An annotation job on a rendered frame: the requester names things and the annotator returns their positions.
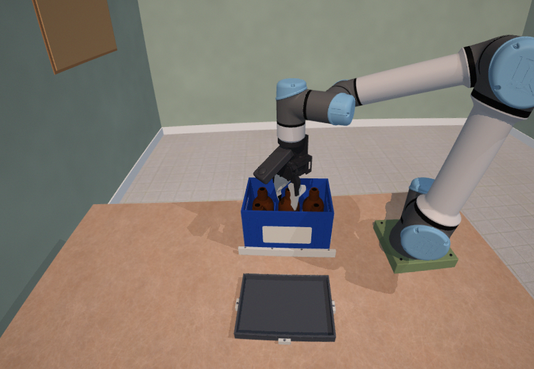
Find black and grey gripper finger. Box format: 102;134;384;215
273;174;290;201
288;172;306;210

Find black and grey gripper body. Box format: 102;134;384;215
277;134;312;181

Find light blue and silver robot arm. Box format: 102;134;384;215
275;35;534;261

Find blue plastic crate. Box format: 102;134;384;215
241;177;334;249

